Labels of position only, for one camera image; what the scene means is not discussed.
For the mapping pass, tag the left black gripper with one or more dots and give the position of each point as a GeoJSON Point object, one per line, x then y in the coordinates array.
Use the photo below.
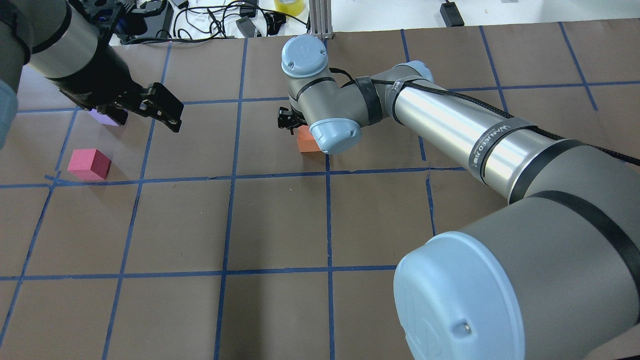
{"type": "Point", "coordinates": [96, 77]}

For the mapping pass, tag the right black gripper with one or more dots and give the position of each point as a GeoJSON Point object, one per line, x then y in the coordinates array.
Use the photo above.
{"type": "Point", "coordinates": [286, 121]}

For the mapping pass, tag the orange foam block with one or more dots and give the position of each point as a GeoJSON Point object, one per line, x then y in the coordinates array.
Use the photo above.
{"type": "Point", "coordinates": [305, 141]}

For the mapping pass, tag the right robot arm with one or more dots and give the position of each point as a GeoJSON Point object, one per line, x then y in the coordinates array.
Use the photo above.
{"type": "Point", "coordinates": [552, 276]}

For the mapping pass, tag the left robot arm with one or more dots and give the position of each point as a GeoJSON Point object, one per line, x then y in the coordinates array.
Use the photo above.
{"type": "Point", "coordinates": [68, 43]}

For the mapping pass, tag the purple foam block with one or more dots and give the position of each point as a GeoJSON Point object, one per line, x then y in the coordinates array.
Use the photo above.
{"type": "Point", "coordinates": [103, 119]}

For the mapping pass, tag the red foam block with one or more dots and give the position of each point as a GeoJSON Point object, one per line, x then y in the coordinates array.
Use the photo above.
{"type": "Point", "coordinates": [89, 165]}

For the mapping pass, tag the yellow tape roll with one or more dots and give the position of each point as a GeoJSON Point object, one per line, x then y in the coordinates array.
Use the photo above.
{"type": "Point", "coordinates": [290, 7]}

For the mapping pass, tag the black power adapter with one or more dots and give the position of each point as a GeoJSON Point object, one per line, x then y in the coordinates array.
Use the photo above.
{"type": "Point", "coordinates": [451, 14]}

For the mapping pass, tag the aluminium frame post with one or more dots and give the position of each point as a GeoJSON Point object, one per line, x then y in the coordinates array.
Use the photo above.
{"type": "Point", "coordinates": [320, 19]}

